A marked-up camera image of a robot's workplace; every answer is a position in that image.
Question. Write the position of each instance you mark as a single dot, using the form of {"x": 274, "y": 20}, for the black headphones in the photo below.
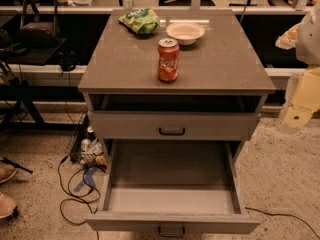
{"x": 67, "y": 62}

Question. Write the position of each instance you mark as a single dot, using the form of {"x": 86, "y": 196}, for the tan shoe lower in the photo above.
{"x": 8, "y": 207}

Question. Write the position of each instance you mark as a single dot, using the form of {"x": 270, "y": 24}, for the white bowl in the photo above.
{"x": 185, "y": 33}

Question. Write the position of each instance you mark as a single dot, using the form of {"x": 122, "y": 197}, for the orange soda can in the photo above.
{"x": 168, "y": 50}

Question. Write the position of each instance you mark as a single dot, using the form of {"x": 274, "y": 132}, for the black bag on shelf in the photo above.
{"x": 37, "y": 33}

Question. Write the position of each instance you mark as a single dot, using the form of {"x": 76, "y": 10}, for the open grey middle drawer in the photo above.
{"x": 171, "y": 188}

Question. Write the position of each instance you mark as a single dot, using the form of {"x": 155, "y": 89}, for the tan shoe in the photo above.
{"x": 8, "y": 207}
{"x": 6, "y": 173}

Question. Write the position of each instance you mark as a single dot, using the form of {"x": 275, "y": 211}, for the green chip bag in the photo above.
{"x": 141, "y": 21}

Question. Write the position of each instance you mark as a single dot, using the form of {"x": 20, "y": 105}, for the pile of bottles and snacks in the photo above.
{"x": 92, "y": 153}

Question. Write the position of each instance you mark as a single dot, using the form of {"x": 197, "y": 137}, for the grey drawer cabinet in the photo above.
{"x": 195, "y": 80}

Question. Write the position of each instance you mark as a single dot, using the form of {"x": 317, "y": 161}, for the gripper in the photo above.
{"x": 309, "y": 42}

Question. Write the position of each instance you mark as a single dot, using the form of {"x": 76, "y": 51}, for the tan shoe upper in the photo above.
{"x": 6, "y": 173}

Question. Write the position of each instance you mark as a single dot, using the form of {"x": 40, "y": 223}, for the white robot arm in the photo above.
{"x": 304, "y": 37}

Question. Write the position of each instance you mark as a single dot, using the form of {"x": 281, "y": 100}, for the closed grey top drawer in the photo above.
{"x": 173, "y": 125}

